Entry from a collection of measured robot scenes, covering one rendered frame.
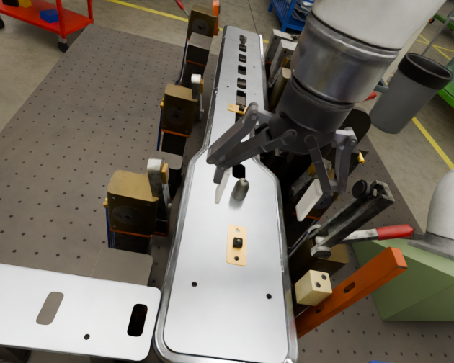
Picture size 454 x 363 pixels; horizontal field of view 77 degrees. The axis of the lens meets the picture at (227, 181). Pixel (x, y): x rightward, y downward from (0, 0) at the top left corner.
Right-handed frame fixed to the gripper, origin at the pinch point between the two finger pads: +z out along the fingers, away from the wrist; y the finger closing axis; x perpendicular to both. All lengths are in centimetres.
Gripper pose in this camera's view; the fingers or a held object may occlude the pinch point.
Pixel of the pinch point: (261, 201)
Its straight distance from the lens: 45.2
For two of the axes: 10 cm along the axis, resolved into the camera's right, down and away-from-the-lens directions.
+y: -9.7, -2.1, -1.5
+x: -0.5, 7.2, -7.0
